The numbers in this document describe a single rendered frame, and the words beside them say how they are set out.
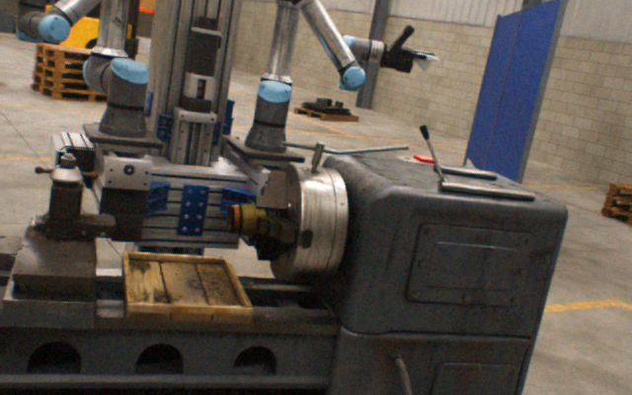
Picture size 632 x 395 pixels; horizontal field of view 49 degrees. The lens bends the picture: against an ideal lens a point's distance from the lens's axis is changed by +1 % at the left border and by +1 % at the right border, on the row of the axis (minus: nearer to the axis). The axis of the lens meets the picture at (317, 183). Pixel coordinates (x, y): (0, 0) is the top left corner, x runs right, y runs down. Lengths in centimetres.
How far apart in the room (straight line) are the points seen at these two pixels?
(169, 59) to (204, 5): 22
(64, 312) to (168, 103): 106
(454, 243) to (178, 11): 125
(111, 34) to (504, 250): 139
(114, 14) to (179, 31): 23
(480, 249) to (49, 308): 105
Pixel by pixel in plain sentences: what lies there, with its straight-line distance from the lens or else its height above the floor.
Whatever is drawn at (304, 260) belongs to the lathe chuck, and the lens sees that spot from 174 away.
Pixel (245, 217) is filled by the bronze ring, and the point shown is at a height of 109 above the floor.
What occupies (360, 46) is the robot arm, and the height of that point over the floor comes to 157.
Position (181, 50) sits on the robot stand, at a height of 144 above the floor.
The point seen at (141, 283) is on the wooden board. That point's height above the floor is 89.
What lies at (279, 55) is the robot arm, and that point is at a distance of 251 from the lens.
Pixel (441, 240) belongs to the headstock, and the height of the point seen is 113.
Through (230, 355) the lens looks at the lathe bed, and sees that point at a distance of 179.
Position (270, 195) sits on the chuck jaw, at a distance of 184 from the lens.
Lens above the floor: 157
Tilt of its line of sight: 12 degrees down
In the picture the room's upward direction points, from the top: 10 degrees clockwise
